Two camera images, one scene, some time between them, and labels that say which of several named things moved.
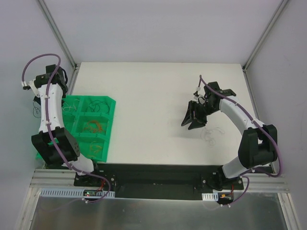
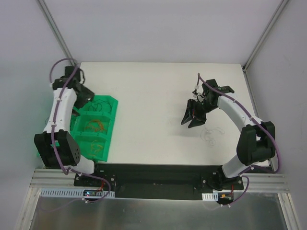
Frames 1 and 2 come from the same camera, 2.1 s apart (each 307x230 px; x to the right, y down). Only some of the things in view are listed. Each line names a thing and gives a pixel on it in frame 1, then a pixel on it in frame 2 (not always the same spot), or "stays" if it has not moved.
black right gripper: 198,111 stays
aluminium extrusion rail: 62,178 stays
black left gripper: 62,78 to 80,102
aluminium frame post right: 280,8 stays
